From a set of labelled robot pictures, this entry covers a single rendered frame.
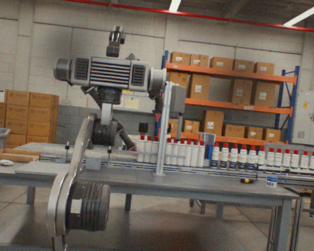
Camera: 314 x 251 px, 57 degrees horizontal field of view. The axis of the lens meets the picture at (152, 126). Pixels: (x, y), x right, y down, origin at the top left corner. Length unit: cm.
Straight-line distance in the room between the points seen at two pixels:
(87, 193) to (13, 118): 444
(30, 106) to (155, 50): 300
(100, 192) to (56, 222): 18
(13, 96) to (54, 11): 247
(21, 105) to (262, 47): 529
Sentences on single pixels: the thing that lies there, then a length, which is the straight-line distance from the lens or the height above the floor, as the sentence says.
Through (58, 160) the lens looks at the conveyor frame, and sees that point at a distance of 223.
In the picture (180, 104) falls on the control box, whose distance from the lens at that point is 211.
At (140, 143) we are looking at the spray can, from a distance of 218.
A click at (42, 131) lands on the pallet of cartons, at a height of 72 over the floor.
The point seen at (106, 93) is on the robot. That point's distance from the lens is 151.
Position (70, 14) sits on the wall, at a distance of 704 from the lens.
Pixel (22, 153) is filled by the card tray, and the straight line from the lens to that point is 248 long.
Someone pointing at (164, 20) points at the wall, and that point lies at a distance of 690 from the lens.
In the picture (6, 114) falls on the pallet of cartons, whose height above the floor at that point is 96.
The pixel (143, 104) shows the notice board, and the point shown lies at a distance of 645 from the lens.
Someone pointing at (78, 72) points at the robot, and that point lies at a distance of 155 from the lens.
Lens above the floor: 127
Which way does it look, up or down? 3 degrees down
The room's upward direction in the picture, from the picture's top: 6 degrees clockwise
